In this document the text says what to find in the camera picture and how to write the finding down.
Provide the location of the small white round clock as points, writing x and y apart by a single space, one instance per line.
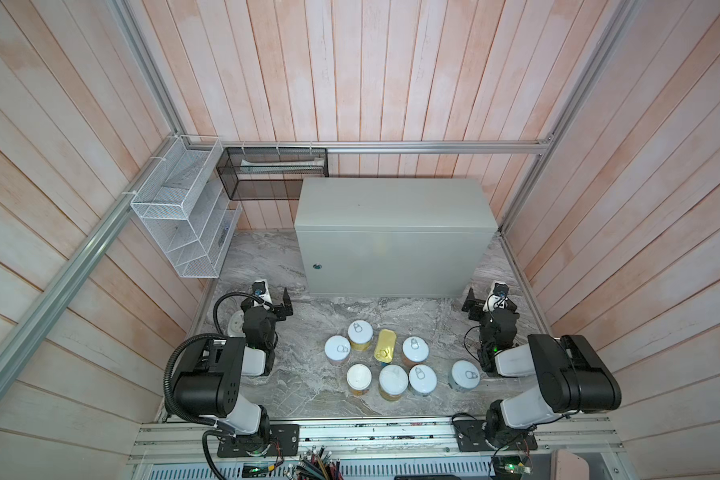
235 324

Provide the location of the white wire mesh shelf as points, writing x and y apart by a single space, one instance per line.
184 205

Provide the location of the blue label pull-tab can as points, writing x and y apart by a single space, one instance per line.
422 380

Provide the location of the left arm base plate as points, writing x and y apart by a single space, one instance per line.
269 441

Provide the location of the yellow oval sardine tin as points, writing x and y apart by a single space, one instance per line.
384 350

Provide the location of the pink label white can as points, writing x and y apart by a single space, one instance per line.
337 349

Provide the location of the black mesh wall basket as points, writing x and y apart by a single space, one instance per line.
269 173

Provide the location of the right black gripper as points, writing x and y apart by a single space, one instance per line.
474 305

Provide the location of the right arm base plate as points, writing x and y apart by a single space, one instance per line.
471 437

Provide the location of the teal label pull-tab can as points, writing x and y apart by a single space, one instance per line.
464 376

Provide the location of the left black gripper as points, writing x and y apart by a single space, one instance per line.
281 306

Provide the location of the yellow can plain lid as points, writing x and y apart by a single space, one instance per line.
359 378

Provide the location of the brown label pull-tab can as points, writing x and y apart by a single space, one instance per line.
415 350

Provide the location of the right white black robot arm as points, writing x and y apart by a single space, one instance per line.
570 376

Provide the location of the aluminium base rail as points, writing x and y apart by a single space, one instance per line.
585 446

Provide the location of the yellow label white-lid can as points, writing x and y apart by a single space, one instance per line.
360 335

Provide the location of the grey metal cabinet box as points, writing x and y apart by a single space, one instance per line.
392 237

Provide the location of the orange can plain lid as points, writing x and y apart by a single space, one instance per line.
393 382

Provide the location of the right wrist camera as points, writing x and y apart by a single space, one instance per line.
498 297

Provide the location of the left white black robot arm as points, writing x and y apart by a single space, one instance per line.
202 378

